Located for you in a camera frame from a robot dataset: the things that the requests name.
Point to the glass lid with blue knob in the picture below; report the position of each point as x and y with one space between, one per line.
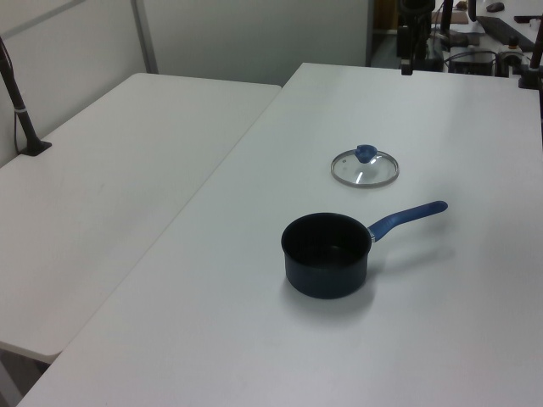
365 153

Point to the black keyboard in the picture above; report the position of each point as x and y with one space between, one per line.
505 29

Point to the thin dark stand pole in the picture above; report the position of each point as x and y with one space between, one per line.
446 17

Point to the dark computer mouse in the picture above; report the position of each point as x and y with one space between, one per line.
495 6

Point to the white side table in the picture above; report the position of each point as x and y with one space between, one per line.
97 178

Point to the black pole with flat base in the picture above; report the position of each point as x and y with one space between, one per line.
23 120

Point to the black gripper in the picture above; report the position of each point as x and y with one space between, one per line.
418 7

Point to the grey partition post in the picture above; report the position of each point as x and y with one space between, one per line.
146 38

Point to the black pole with table clamp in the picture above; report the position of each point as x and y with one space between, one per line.
529 78

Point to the black equipment box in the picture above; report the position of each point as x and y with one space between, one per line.
473 63

